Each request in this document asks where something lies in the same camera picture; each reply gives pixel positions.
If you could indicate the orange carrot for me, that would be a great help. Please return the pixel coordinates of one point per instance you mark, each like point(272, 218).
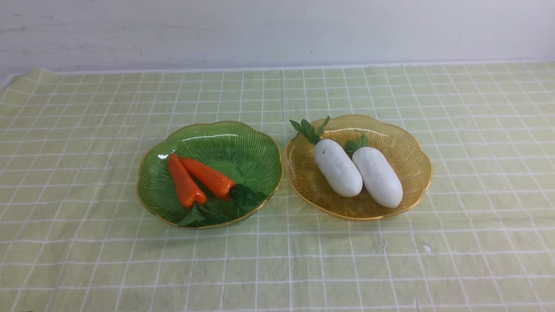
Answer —
point(190, 196)
point(242, 199)

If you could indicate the white radish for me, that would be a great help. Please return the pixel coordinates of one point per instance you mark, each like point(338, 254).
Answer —
point(378, 176)
point(331, 159)

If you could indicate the green plastic plate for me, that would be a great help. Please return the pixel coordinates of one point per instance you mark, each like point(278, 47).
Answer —
point(244, 154)

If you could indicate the amber plastic plate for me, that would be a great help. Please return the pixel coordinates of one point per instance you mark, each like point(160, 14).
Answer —
point(413, 168)

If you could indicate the green checked tablecloth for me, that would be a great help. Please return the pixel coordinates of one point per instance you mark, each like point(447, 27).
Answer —
point(75, 239)

